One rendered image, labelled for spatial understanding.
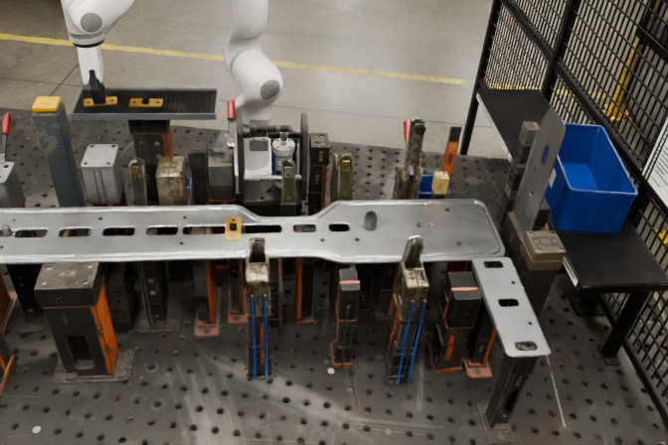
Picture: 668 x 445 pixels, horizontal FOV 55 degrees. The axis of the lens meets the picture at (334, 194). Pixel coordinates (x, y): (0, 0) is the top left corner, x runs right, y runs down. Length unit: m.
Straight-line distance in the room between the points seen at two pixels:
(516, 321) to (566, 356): 0.41
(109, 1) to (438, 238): 0.95
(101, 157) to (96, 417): 0.62
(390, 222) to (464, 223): 0.19
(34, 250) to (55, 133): 0.37
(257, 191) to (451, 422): 0.77
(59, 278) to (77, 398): 0.34
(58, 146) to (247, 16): 0.62
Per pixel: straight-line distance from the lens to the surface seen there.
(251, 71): 1.87
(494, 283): 1.53
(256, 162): 2.11
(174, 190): 1.67
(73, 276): 1.50
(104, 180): 1.68
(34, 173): 2.40
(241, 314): 1.79
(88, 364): 1.70
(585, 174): 1.91
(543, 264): 1.59
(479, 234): 1.65
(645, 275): 1.66
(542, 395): 1.75
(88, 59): 1.70
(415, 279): 1.43
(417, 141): 1.66
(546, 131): 1.57
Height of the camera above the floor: 2.06
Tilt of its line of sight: 39 degrees down
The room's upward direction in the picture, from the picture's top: 4 degrees clockwise
